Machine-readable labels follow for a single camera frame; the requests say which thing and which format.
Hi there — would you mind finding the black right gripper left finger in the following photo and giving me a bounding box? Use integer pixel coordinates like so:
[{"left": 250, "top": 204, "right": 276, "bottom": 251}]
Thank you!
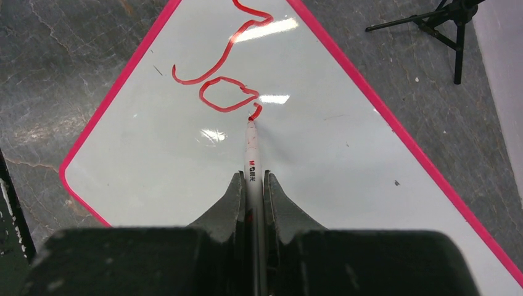
[{"left": 20, "top": 172, "right": 247, "bottom": 295}]

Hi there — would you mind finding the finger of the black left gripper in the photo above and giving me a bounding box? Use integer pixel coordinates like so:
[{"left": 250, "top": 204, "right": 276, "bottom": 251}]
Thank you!
[{"left": 1, "top": 155, "right": 36, "bottom": 295}]

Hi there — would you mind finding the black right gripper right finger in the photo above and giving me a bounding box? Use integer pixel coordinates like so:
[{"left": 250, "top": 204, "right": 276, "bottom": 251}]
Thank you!
[{"left": 263, "top": 171, "right": 479, "bottom": 295}]

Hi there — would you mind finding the white marker pen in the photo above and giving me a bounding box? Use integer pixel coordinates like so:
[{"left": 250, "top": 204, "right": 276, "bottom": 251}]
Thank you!
[{"left": 244, "top": 117, "right": 268, "bottom": 295}]

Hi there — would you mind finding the pink-framed whiteboard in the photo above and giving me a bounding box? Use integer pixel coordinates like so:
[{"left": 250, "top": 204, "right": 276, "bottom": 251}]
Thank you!
[{"left": 60, "top": 1, "right": 522, "bottom": 295}]

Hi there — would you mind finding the black camera tripod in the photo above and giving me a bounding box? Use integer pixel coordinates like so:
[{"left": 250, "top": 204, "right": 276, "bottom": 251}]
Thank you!
[{"left": 364, "top": 0, "right": 487, "bottom": 86}]

